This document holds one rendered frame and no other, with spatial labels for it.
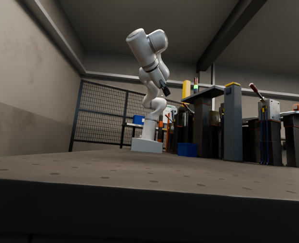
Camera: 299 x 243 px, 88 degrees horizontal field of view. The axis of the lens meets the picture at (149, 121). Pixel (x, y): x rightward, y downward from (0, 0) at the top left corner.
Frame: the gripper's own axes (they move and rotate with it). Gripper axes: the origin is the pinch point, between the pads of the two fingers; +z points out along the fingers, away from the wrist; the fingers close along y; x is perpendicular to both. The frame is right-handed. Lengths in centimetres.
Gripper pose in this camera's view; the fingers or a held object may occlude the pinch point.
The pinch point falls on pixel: (164, 89)
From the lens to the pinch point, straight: 86.0
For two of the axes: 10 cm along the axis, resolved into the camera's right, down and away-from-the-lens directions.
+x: 8.3, -5.5, -0.8
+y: 3.2, 5.9, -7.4
